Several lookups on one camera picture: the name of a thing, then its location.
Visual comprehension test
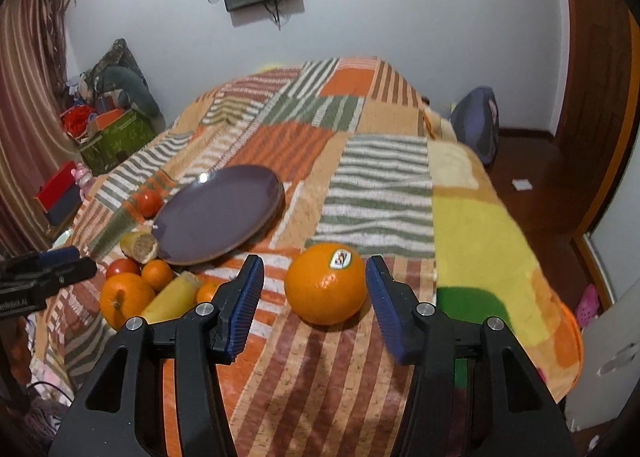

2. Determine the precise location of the small mandarin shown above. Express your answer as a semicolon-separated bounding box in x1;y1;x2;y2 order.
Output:
141;259;175;293
196;279;222;303

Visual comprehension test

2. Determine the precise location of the long yellow banana piece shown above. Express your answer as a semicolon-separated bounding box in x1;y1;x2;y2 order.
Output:
141;271;201;324

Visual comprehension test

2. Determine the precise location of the red tomato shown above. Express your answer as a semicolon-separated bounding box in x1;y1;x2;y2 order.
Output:
105;258;140;279
134;189;164;220

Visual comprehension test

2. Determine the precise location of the medium orange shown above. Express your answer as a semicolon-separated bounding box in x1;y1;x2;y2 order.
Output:
100;273;155;330

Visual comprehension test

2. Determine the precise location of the large orange with sticker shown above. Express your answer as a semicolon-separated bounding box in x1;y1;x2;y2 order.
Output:
284;243;368;327

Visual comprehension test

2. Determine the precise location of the short yellow banana piece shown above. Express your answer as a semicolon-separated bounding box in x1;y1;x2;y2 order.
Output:
119;232;158;264

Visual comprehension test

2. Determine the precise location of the red and black box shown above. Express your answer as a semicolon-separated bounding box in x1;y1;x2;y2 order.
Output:
35;161;81;226

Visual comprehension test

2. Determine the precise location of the patchwork striped bedspread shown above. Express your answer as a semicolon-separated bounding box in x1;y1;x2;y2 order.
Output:
27;55;586;457

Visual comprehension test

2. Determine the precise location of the pink toy bottle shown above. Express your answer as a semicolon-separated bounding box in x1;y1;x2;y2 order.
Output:
70;162;96;199

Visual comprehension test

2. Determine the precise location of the dark purple plate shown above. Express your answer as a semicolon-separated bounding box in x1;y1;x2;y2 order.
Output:
152;164;284;266

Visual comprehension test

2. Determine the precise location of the yellow fleece blanket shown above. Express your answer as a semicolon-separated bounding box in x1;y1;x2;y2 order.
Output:
428;140;584;401

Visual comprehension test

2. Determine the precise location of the striped brown curtain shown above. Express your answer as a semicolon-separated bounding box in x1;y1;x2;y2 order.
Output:
1;0;79;255

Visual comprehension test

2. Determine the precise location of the green storage box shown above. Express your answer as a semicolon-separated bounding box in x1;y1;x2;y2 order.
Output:
79;110;156;175

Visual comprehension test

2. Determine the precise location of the blue backpack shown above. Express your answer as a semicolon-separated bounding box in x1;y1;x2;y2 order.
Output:
449;86;500;165

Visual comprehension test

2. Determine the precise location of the white panel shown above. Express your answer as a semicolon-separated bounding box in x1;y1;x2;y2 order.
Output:
565;285;640;432

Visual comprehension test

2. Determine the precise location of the brown wooden door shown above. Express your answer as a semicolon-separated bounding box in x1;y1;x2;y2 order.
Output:
555;0;639;239

